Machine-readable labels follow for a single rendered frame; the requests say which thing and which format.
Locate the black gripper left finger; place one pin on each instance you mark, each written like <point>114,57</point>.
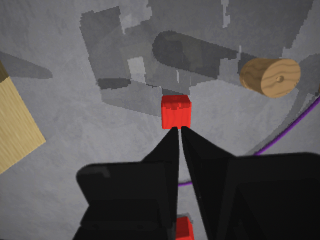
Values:
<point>156,176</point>

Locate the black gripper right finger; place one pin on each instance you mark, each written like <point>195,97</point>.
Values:
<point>215,175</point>

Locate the wooden stick with purple string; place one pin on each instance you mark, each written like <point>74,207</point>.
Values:
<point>298,119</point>

